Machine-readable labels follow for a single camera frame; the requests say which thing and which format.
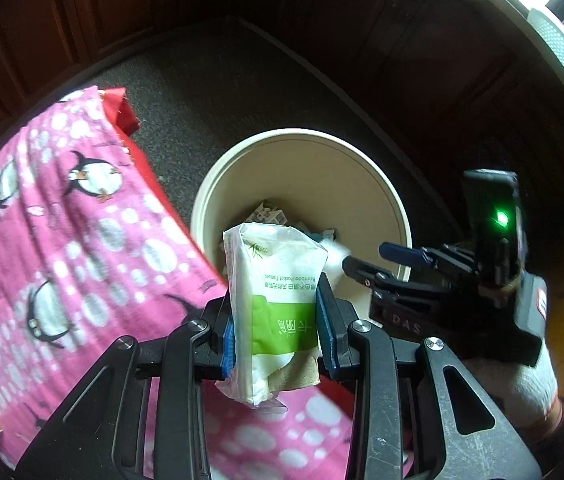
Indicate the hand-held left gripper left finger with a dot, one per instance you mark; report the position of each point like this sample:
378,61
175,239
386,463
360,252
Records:
228,347

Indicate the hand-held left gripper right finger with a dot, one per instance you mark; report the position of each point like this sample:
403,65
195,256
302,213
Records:
324,345

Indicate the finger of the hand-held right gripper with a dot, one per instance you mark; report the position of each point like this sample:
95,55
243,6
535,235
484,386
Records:
372,275
412,255

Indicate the white green tissue packet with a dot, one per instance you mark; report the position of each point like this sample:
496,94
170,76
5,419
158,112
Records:
272,300

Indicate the white round bucket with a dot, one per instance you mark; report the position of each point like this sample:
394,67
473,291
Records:
307,170

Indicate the person's right forearm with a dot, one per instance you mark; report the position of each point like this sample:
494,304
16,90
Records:
559,420

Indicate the person's right hand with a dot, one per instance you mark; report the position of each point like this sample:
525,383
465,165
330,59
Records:
522,390

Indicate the printed paper wrapper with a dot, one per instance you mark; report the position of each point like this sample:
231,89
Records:
269,212

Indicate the dark wooden cabinet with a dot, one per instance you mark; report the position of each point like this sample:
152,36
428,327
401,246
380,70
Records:
437,85

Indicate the pink penguin printed blanket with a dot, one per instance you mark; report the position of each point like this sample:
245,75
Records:
62,260

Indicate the white dish rack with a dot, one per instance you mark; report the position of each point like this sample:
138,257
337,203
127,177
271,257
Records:
562,50

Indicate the brown wooden cabinet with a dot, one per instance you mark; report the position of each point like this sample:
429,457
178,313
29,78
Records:
52,20

